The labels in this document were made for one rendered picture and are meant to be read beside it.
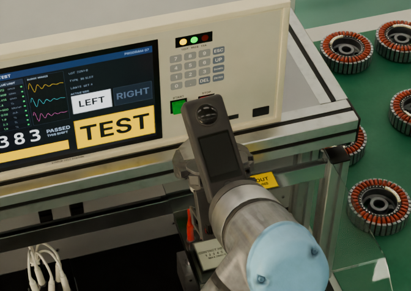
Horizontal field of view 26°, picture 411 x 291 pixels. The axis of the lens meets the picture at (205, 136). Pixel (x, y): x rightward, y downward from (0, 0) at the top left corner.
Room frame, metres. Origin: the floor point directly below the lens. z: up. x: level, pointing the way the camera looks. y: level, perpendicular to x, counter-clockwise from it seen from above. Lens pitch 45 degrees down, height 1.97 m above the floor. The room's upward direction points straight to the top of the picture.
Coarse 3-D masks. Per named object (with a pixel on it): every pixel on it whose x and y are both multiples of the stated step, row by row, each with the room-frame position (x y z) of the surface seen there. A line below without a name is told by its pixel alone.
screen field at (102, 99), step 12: (132, 84) 0.84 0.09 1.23; (144, 84) 0.85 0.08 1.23; (84, 96) 0.83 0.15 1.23; (96, 96) 0.83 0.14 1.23; (108, 96) 0.83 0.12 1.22; (120, 96) 0.84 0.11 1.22; (132, 96) 0.84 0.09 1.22; (144, 96) 0.85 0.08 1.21; (84, 108) 0.82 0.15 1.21; (96, 108) 0.83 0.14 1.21
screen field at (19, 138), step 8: (40, 128) 0.81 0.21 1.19; (0, 136) 0.79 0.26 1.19; (8, 136) 0.80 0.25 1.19; (16, 136) 0.80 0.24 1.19; (24, 136) 0.80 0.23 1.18; (32, 136) 0.80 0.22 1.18; (40, 136) 0.81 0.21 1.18; (0, 144) 0.79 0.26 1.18; (8, 144) 0.79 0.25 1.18; (16, 144) 0.80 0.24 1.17; (24, 144) 0.80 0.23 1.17
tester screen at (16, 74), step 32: (64, 64) 0.82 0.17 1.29; (96, 64) 0.83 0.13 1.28; (128, 64) 0.84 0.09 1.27; (0, 96) 0.80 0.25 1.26; (32, 96) 0.81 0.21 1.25; (64, 96) 0.82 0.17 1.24; (0, 128) 0.79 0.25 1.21; (32, 128) 0.80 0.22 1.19; (64, 128) 0.82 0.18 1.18; (32, 160) 0.80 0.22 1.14
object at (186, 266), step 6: (180, 252) 0.90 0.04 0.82; (180, 258) 0.89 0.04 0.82; (186, 258) 0.89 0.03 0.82; (180, 264) 0.88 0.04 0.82; (186, 264) 0.87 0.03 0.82; (180, 270) 0.88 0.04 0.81; (186, 270) 0.86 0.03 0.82; (180, 276) 0.88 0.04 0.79; (186, 276) 0.85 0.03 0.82; (192, 276) 0.86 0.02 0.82; (186, 282) 0.85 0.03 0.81; (192, 282) 0.86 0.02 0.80; (186, 288) 0.85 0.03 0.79; (192, 288) 0.86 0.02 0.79
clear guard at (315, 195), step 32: (288, 160) 0.87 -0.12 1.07; (320, 160) 0.87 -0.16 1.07; (192, 192) 0.81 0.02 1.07; (288, 192) 0.81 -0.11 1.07; (320, 192) 0.81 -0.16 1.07; (192, 224) 0.76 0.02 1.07; (320, 224) 0.76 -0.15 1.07; (352, 224) 0.76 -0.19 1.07; (192, 256) 0.70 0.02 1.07; (224, 256) 0.70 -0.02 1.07; (352, 256) 0.70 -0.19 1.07; (384, 256) 0.70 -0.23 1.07; (352, 288) 0.67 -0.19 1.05; (384, 288) 0.67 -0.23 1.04
